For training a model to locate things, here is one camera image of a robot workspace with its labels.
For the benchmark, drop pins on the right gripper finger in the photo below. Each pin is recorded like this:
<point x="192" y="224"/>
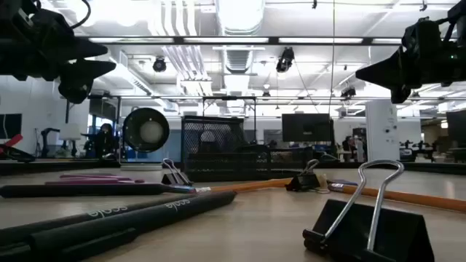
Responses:
<point x="389" y="72"/>
<point x="400" y="95"/>

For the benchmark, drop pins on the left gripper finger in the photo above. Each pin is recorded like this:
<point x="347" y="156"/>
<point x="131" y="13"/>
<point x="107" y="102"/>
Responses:
<point x="89" y="50"/>
<point x="80" y="78"/>

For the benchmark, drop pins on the purple scissors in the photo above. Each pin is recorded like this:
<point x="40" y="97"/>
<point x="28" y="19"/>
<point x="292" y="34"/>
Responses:
<point x="91" y="180"/>

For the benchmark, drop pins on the orange pencil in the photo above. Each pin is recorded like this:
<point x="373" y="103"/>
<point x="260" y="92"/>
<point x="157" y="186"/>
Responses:
<point x="247" y="186"/>
<point x="407" y="198"/>

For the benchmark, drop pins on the plain black pen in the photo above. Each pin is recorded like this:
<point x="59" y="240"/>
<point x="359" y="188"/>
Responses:
<point x="73" y="190"/>

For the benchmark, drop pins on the black binder clip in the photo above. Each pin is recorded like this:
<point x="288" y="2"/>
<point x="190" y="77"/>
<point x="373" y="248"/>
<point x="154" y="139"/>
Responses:
<point x="171" y="179"/>
<point x="300" y="182"/>
<point x="393" y="233"/>

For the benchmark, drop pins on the black pen with scale print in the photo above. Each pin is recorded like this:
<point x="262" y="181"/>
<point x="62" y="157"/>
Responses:
<point x="145" y="215"/>
<point x="54" y="223"/>

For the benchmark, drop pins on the black mesh desk organizer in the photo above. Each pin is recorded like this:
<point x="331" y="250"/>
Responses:
<point x="218" y="160"/>

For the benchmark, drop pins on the white pillar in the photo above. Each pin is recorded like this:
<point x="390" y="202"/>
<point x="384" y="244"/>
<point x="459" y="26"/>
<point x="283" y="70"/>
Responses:
<point x="382" y="127"/>

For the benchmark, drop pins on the black monitor screen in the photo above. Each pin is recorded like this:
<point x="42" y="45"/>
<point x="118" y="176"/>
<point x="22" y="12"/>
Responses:
<point x="307" y="127"/>
<point x="457" y="127"/>

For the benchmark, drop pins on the person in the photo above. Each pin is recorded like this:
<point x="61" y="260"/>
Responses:
<point x="351" y="147"/>
<point x="105" y="140"/>

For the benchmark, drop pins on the red and black clamp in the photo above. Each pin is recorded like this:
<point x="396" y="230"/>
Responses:
<point x="14" y="140"/>

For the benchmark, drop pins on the black overhead rig beam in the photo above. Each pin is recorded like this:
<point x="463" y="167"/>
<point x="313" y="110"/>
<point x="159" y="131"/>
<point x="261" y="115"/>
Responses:
<point x="273" y="40"/>

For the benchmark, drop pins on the black hanging ceiling camera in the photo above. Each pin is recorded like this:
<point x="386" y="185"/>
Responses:
<point x="348" y="92"/>
<point x="285" y="60"/>
<point x="159" y="65"/>

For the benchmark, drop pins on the black wall screen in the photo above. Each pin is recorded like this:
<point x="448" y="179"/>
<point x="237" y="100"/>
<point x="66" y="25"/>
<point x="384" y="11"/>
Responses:
<point x="10" y="125"/>

